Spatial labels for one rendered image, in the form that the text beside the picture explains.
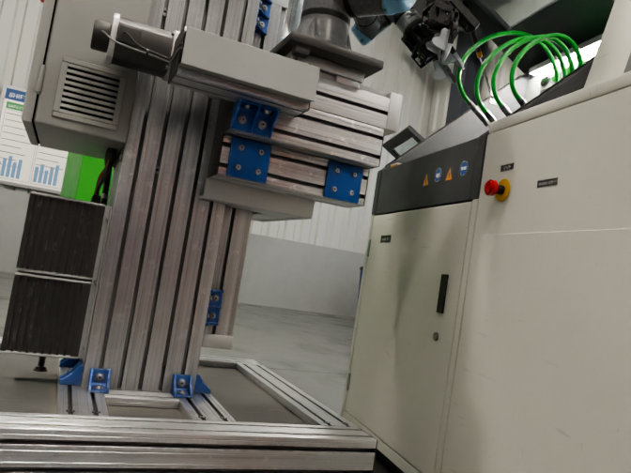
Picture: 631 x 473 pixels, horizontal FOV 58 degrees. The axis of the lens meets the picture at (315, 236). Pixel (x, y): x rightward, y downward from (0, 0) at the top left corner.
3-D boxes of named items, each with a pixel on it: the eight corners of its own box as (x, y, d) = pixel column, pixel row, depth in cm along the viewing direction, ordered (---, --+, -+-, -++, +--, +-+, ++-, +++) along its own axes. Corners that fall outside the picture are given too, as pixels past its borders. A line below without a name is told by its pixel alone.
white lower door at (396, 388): (342, 409, 199) (371, 215, 203) (348, 409, 199) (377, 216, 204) (430, 481, 137) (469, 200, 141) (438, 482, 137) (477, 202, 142)
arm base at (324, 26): (301, 40, 123) (309, -4, 124) (277, 60, 137) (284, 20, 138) (362, 60, 129) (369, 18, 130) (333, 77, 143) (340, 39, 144)
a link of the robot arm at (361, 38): (344, 19, 179) (372, -6, 177) (352, 35, 190) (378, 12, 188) (358, 36, 177) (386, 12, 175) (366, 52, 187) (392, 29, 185)
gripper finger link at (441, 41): (426, 58, 161) (431, 27, 162) (444, 64, 163) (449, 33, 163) (431, 55, 158) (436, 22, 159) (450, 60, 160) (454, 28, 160)
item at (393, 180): (375, 214, 202) (381, 170, 203) (386, 216, 203) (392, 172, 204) (469, 199, 142) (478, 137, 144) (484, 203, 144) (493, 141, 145)
